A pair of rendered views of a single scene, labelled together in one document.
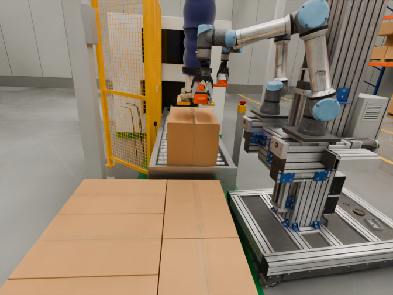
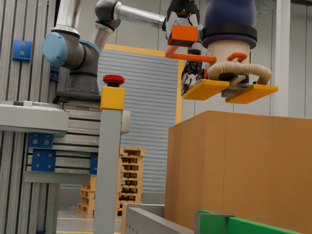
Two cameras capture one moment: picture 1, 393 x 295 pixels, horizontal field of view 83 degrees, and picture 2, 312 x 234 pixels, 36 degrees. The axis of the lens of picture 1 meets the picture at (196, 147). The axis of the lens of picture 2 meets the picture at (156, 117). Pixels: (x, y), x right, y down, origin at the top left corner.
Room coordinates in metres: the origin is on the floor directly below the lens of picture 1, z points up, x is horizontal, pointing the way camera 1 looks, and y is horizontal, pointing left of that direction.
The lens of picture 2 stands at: (3.74, -0.42, 0.72)
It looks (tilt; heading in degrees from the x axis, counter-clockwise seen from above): 7 degrees up; 175
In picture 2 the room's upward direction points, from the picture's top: 3 degrees clockwise
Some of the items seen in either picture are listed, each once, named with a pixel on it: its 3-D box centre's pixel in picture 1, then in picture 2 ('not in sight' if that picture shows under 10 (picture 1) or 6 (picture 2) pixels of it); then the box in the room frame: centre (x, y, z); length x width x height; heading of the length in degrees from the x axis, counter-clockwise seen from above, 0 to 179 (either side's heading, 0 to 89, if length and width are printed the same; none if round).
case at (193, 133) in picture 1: (191, 135); (233, 176); (1.92, 0.05, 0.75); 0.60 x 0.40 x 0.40; 5
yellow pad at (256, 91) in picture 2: (183, 98); (249, 91); (1.84, 0.13, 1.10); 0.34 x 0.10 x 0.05; 4
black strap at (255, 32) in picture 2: (196, 69); (228, 36); (1.85, 0.03, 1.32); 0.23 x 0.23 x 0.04
